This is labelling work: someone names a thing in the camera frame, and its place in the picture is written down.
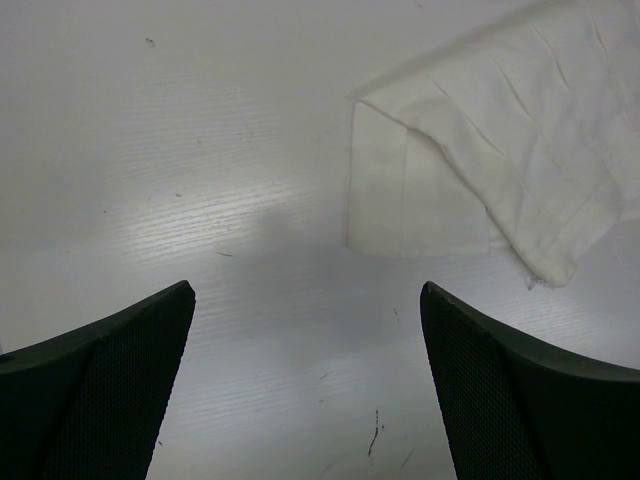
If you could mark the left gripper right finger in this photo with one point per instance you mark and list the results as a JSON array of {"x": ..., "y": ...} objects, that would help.
[{"x": 516, "y": 407}]

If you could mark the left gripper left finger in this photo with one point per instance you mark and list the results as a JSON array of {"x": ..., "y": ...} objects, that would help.
[{"x": 89, "y": 404}]

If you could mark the white pleated skirt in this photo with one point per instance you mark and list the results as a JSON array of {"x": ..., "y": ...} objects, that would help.
[{"x": 526, "y": 135}]

